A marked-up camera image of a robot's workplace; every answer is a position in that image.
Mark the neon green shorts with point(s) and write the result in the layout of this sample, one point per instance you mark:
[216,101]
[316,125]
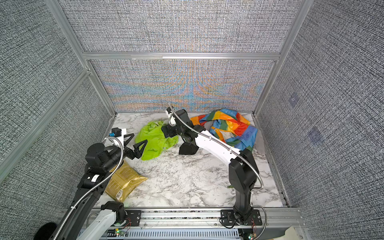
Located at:
[157,142]

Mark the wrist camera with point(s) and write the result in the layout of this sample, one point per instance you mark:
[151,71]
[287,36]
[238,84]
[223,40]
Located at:
[171,119]
[118,133]

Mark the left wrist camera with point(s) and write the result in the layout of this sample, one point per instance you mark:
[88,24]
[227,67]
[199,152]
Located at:
[118,133]

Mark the black round object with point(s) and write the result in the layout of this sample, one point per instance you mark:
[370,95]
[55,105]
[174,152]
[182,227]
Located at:
[45,232]

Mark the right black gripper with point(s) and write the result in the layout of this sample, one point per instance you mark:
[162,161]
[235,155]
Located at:
[170,128]

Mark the black cloth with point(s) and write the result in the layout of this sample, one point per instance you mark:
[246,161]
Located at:
[187,149]

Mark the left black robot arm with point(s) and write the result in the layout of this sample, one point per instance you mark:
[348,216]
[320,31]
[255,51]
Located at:
[102,163]

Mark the rainbow patchwork cloth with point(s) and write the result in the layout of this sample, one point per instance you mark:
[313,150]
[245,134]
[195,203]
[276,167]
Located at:
[229,127]

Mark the yellow snack bag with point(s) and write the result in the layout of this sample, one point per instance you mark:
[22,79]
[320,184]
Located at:
[123,182]

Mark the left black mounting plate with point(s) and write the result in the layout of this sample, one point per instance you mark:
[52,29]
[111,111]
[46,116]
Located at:
[132,218]

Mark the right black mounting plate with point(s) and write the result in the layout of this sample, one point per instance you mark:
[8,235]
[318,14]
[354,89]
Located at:
[230,218]

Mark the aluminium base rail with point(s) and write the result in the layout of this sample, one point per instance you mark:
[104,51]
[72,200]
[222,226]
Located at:
[203,223]

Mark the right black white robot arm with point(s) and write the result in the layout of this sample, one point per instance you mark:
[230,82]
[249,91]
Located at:
[244,174]

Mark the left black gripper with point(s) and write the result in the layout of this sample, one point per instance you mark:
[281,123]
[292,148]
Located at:
[131,155]

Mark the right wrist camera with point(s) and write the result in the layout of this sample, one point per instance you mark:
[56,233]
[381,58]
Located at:
[171,119]

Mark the black mounting plate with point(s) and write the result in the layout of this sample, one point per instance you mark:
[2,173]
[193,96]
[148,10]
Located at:
[230,218]
[132,218]

